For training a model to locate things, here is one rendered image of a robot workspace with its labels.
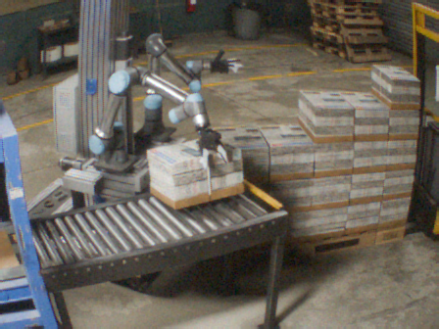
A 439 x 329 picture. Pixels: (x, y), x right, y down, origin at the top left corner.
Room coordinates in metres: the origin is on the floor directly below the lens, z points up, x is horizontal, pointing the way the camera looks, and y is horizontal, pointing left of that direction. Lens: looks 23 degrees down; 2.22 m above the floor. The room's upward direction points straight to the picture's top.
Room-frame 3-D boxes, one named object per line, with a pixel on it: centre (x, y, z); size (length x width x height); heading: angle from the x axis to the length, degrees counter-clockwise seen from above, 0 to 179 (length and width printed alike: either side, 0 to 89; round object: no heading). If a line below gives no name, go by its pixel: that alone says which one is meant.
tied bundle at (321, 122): (3.72, -0.68, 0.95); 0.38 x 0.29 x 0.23; 9
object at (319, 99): (3.71, -0.69, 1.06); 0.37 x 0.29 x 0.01; 9
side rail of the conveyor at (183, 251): (2.37, 0.26, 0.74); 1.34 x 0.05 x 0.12; 120
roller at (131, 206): (2.61, 0.33, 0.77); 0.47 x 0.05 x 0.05; 30
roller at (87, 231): (2.45, 0.62, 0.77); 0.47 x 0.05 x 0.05; 30
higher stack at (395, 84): (3.81, -1.27, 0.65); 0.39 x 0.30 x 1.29; 9
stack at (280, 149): (3.69, -0.55, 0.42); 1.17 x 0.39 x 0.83; 99
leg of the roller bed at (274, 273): (2.69, -0.29, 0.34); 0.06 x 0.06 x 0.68; 30
